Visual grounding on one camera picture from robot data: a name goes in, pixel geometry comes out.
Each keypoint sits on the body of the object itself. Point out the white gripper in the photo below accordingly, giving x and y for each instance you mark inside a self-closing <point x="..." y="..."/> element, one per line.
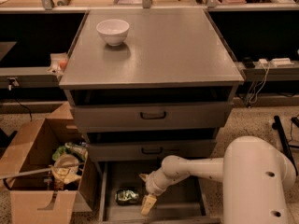
<point x="151" y="185"/>

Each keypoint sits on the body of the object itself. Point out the crushed green can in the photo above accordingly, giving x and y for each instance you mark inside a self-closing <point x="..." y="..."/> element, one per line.
<point x="126" y="196"/>

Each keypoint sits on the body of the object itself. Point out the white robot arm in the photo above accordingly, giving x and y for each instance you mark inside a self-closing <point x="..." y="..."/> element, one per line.
<point x="254" y="177"/>

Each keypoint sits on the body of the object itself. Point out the bottom grey drawer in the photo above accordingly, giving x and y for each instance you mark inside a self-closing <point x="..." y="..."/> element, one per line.
<point x="183" y="203"/>

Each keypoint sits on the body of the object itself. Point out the grey drawer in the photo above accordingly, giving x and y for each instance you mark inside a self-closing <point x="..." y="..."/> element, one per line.
<point x="139" y="151"/>
<point x="183" y="203"/>
<point x="150" y="117"/>

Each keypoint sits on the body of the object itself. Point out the middle grey drawer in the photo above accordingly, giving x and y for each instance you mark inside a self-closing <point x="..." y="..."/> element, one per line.
<point x="139" y="151"/>

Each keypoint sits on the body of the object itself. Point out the top grey drawer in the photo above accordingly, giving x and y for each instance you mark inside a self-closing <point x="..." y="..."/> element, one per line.
<point x="150" y="117"/>

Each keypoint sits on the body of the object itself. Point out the grey drawer cabinet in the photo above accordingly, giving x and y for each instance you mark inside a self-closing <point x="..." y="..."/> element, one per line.
<point x="170" y="56"/>

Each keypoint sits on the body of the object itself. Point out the round white plate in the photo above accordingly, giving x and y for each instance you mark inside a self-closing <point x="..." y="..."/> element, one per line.
<point x="69" y="161"/>

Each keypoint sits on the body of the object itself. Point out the green snack bag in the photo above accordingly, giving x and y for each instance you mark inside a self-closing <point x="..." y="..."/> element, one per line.
<point x="72" y="149"/>

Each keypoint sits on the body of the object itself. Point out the cardboard box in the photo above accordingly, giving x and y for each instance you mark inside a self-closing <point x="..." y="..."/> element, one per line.
<point x="33" y="199"/>

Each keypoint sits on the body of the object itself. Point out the metal rod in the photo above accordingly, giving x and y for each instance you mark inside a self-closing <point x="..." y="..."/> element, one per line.
<point x="39" y="171"/>

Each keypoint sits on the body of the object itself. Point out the black stand leg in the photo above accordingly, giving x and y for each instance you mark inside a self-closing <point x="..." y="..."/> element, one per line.
<point x="277" y="125"/>

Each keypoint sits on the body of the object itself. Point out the clear packet with orange item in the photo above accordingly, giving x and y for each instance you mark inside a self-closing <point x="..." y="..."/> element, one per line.
<point x="58" y="63"/>

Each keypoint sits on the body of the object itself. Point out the white ceramic bowl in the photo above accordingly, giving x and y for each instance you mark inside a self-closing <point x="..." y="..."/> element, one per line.
<point x="113" y="31"/>

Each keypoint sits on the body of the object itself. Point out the white power strip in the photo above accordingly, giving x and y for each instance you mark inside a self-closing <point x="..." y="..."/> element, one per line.
<point x="281" y="62"/>

